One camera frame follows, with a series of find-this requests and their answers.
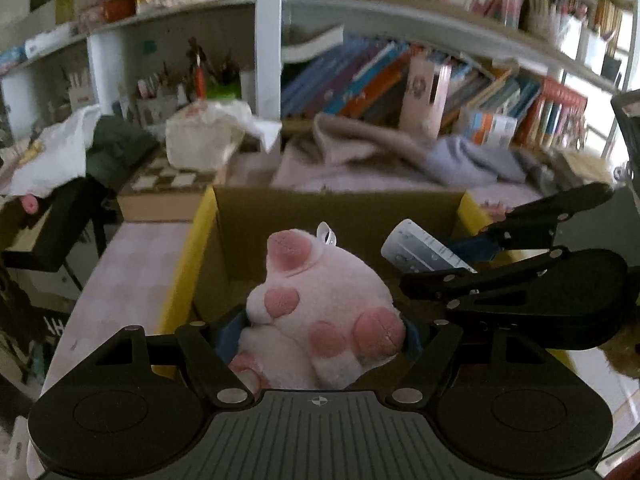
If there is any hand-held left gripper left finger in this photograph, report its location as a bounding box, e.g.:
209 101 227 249
95 310 258 408

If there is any white bookshelf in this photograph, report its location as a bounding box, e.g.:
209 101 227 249
0 0 640 161

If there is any pink plush toy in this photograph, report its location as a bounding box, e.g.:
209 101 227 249
230 221 407 391

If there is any wooden chessboard box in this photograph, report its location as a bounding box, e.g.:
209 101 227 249
117 157 228 223

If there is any dark grey cloth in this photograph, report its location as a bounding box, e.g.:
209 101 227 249
85 115 161 191

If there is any white remote control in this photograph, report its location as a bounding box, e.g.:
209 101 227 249
381 219 478 275

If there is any green pen holder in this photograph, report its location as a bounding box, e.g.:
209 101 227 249
205 82 242 102

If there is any row of colourful books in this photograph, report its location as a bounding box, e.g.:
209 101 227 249
281 35 543 131

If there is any white plastic bag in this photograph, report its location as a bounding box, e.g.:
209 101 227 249
165 100 283 171

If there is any white orange book box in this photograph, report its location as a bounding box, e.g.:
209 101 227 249
457 107 518 147

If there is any printed pink tablecloth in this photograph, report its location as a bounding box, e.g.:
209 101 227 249
42 220 203 411

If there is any grey blue cloth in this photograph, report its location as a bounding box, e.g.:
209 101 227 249
422 135 531 188

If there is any white cloth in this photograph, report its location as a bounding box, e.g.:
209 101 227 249
0 105 103 196

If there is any row of red-spined books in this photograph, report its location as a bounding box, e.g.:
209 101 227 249
515 77 588 150

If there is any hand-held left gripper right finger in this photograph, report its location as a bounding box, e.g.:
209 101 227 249
385 317 548 406

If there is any furry plush toy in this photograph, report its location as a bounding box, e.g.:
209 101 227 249
597 332 640 381

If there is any cardboard box with yellow flaps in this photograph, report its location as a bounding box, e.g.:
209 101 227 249
152 186 576 391

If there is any white pen holder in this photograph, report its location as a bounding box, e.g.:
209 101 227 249
135 74 179 126

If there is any beige pink cloth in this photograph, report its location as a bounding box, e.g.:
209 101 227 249
272 112 436 193

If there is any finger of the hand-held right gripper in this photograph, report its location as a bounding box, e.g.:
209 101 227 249
447 182 615 263
399 247 569 311

